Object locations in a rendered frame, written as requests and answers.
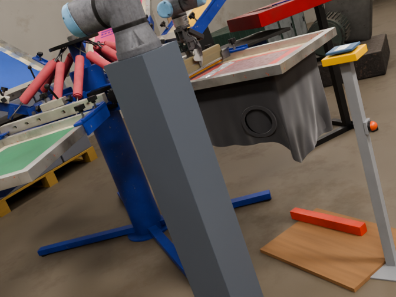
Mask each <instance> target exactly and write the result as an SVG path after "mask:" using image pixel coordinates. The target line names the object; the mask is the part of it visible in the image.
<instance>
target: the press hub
mask: <svg viewBox="0 0 396 297"><path fill-rule="evenodd" d="M98 35H99V33H98V32H97V33H95V34H92V35H90V36H88V37H82V38H78V37H76V36H74V35H72V36H69V37H67V40H68V41H69V42H66V43H64V44H61V45H58V46H56V47H53V48H50V49H49V52H53V51H56V50H59V49H61V48H64V47H68V49H69V51H70V53H71V56H72V58H73V60H74V63H75V57H76V56H77V55H79V54H80V50H79V49H77V48H76V47H78V48H80V42H81V49H82V50H83V51H85V52H86V50H85V48H84V45H83V42H82V41H85V40H87V39H90V38H93V37H96V36H98ZM72 44H73V45H75V46H76V47H73V46H72ZM81 55H82V56H83V57H84V78H83V89H82V91H85V92H87V91H90V90H92V91H91V92H89V93H88V94H87V97H90V96H92V95H98V94H101V93H103V92H105V91H107V90H109V89H111V87H110V86H109V85H108V86H105V87H100V86H102V85H105V84H108V81H109V80H107V78H106V76H105V73H104V71H103V68H101V67H100V66H98V65H97V64H91V63H90V60H88V59H86V54H85V53H84V52H82V51H81ZM99 87H100V88H99ZM93 132H94V135H95V137H96V139H97V142H98V144H99V146H100V149H101V151H102V154H103V156H104V158H105V161H106V163H107V166H108V168H109V170H110V173H111V175H112V177H113V180H114V182H115V185H116V187H117V189H118V192H119V194H120V196H121V199H122V201H123V203H124V206H125V208H126V211H127V213H128V216H129V218H130V220H131V222H132V225H133V228H134V230H135V232H134V233H130V234H128V238H129V240H131V241H133V242H142V241H145V240H149V239H152V238H153V237H152V236H151V234H149V231H148V228H150V227H152V226H154V225H156V226H157V227H158V228H159V229H160V230H161V231H162V232H165V231H166V230H167V226H166V225H163V226H162V225H161V223H160V220H161V217H162V216H163V215H162V214H160V212H159V209H158V207H157V205H156V202H155V199H154V197H153V194H152V192H151V189H150V186H149V184H148V182H147V179H146V177H145V174H144V171H143V169H142V167H141V164H140V162H139V159H138V157H137V154H136V151H135V149H134V146H133V144H132V142H131V139H130V136H129V134H128V131H127V129H126V126H125V124H124V121H123V118H122V116H121V114H120V111H119V110H117V111H110V116H109V118H107V119H106V120H105V121H104V122H103V123H102V124H101V125H100V126H99V127H97V128H96V129H95V130H94V131H93Z"/></svg>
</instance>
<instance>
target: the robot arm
mask: <svg viewBox="0 0 396 297"><path fill-rule="evenodd" d="M206 1H207V0H163V1H161V2H160V3H159V4H158V6H157V13H158V15H159V16H160V17H162V18H170V17H171V18H172V21H173V25H174V27H175V28H176V29H175V30H174V33H175V36H176V39H177V43H178V45H179V48H180V52H181V53H182V52H185V54H186V59H187V58H189V57H191V56H193V52H194V58H193V59H194V61H199V64H200V67H202V64H203V53H202V47H201V45H200V44H199V40H201V39H204V34H202V33H200V32H197V31H195V30H193V29H191V28H188V27H190V24H189V19H188V17H187V14H186V11H189V10H191V9H195V8H198V7H200V6H203V5H205V4H206ZM62 18H63V20H64V23H65V25H66V27H67V28H68V30H69V31H70V33H72V34H73V35H74V36H76V37H79V38H82V37H88V36H90V35H92V34H95V33H97V32H100V31H103V30H105V29H109V28H112V30H113V33H114V36H115V47H116V51H117V52H116V56H117V59H118V61H121V60H126V59H128V58H131V57H135V56H137V55H140V54H143V53H145V52H149V51H151V50H154V49H156V48H158V47H160V46H162V44H161V41H160V38H158V37H157V35H156V34H155V32H154V31H153V29H152V28H151V26H150V25H149V23H148V20H147V17H146V14H145V12H144V9H143V6H142V3H141V1H140V0H73V1H72V2H70V3H66V4H65V5H64V6H63V7H62ZM191 50H193V52H192V51H191Z"/></svg>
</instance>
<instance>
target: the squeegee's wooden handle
mask: <svg viewBox="0 0 396 297"><path fill-rule="evenodd" d="M220 52H221V48H220V45H219V44H216V45H214V46H212V47H210V48H208V49H205V50H203V51H202V53H203V64H202V66H204V65H206V64H208V63H210V62H212V61H214V60H216V59H218V58H219V57H222V56H221V53H220ZM193 58H194V55H193V56H191V57H189V58H187V59H185V60H184V64H185V66H186V70H187V72H188V74H190V73H191V72H193V71H195V70H197V69H199V68H200V64H199V61H194V59H193Z"/></svg>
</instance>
